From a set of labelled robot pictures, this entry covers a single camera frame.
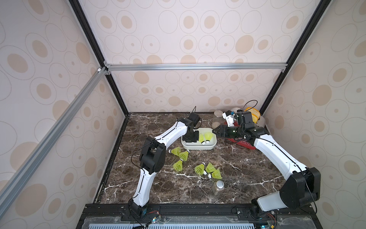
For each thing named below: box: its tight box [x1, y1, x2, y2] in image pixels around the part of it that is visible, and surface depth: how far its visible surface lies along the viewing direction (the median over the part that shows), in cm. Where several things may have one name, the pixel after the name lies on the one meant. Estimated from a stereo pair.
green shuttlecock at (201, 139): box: [199, 133, 206, 146], surface depth 102 cm
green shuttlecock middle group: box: [179, 149, 190, 162], surface depth 96 cm
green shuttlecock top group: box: [168, 146, 182, 157], surface depth 97 cm
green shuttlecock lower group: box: [172, 158, 184, 172], surface depth 91 cm
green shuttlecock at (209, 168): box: [203, 161, 216, 176], surface depth 87 cm
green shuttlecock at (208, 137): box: [204, 132, 214, 144], surface depth 102 cm
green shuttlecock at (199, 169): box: [194, 161, 206, 176], surface depth 90 cm
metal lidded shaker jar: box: [212, 179, 225, 196], surface depth 75 cm
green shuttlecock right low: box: [207, 168, 223, 180], surface depth 86 cm
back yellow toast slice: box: [244, 106, 261, 124], surface depth 91 cm
